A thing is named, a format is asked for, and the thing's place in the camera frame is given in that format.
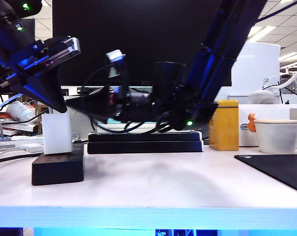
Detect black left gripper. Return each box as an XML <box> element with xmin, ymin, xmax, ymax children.
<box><xmin>0</xmin><ymin>36</ymin><xmax>81</xmax><ymax>114</ymax></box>

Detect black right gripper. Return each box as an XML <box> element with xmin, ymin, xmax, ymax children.
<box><xmin>66</xmin><ymin>85</ymin><xmax>159</xmax><ymax>125</ymax></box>

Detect white charger cable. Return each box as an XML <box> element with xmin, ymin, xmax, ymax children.
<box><xmin>0</xmin><ymin>94</ymin><xmax>25</xmax><ymax>133</ymax></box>

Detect white charger block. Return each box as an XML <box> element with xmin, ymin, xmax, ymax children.
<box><xmin>41</xmin><ymin>112</ymin><xmax>73</xmax><ymax>155</ymax></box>

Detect black power strip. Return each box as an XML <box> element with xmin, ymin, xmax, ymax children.
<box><xmin>31</xmin><ymin>144</ymin><xmax>86</xmax><ymax>186</ymax></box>

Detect teal book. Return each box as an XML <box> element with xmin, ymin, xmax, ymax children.
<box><xmin>106</xmin><ymin>117</ymin><xmax>129</xmax><ymax>125</ymax></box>

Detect white book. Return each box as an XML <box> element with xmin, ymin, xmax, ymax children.
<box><xmin>96</xmin><ymin>122</ymin><xmax>192</xmax><ymax>134</ymax></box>

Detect white paper cup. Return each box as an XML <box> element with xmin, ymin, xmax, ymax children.
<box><xmin>6</xmin><ymin>101</ymin><xmax>36</xmax><ymax>122</ymax></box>

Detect stack of books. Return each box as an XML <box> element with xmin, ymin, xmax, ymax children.
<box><xmin>0</xmin><ymin>113</ymin><xmax>38</xmax><ymax>136</ymax></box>

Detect small white adapter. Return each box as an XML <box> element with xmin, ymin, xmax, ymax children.
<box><xmin>21</xmin><ymin>144</ymin><xmax>45</xmax><ymax>153</ymax></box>

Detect flat black box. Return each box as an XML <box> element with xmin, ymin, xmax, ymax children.
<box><xmin>86</xmin><ymin>140</ymin><xmax>204</xmax><ymax>154</ymax></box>
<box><xmin>88</xmin><ymin>130</ymin><xmax>203</xmax><ymax>143</ymax></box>

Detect large black monitor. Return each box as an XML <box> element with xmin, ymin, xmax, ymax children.
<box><xmin>52</xmin><ymin>0</ymin><xmax>232</xmax><ymax>87</ymax></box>

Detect yellow tin can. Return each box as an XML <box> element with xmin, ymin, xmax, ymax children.
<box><xmin>208</xmin><ymin>99</ymin><xmax>240</xmax><ymax>151</ymax></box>

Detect orange fox figurine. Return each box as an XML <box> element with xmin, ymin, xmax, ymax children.
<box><xmin>246</xmin><ymin>113</ymin><xmax>258</xmax><ymax>134</ymax></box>

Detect white dome object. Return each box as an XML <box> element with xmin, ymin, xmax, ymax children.
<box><xmin>247</xmin><ymin>90</ymin><xmax>276</xmax><ymax>105</ymax></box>

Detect white partition board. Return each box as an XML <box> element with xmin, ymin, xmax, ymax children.
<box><xmin>230</xmin><ymin>41</ymin><xmax>281</xmax><ymax>96</ymax></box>

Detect white cardboard box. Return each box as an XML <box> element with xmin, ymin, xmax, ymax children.
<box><xmin>238</xmin><ymin>104</ymin><xmax>297</xmax><ymax>148</ymax></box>

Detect round wooden mug lid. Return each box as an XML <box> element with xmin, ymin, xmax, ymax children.
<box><xmin>253</xmin><ymin>119</ymin><xmax>297</xmax><ymax>125</ymax></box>

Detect white ceramic mug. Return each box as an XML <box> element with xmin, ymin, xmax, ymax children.
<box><xmin>254</xmin><ymin>122</ymin><xmax>297</xmax><ymax>155</ymax></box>

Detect black mouse pad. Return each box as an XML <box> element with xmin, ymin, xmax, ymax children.
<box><xmin>234</xmin><ymin>154</ymin><xmax>297</xmax><ymax>195</ymax></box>

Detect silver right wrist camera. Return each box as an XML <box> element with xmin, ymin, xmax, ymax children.
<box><xmin>105</xmin><ymin>49</ymin><xmax>126</xmax><ymax>78</ymax></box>

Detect black power strip cord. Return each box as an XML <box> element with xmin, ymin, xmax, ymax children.
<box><xmin>0</xmin><ymin>152</ymin><xmax>45</xmax><ymax>165</ymax></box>

